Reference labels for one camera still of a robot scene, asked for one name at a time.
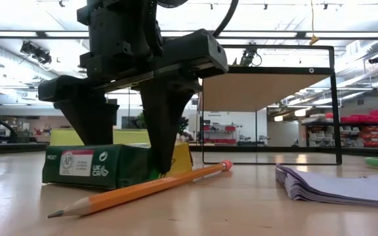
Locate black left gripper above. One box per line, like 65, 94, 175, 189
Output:
37, 0, 230, 146

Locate green yellow crayon box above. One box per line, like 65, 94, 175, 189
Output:
41, 141, 194, 190

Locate orange pencil pink eraser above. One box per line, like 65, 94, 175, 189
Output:
47, 159, 234, 219

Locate purple notepad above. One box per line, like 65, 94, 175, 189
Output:
275, 163, 378, 210

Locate person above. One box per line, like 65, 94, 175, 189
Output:
177, 116, 195, 142

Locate green leafy plant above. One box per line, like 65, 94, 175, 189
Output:
133, 111, 148, 129

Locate white shelf red bins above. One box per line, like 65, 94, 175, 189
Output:
203, 123, 238, 145

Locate yellow hanging connector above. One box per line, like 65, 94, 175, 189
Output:
308, 0, 320, 46

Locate rack with red bins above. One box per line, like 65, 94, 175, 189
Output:
302, 109, 378, 148

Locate black ceiling camera cluster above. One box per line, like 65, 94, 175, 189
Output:
20, 41, 53, 66

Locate wooden shelf black metal frame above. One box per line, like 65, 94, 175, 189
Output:
198, 45, 343, 166

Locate black device with cable loop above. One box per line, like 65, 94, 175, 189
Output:
240, 41, 263, 68

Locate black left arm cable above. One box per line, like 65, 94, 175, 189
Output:
211, 0, 240, 37

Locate black overhead frame bar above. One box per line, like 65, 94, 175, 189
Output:
0, 29, 378, 39

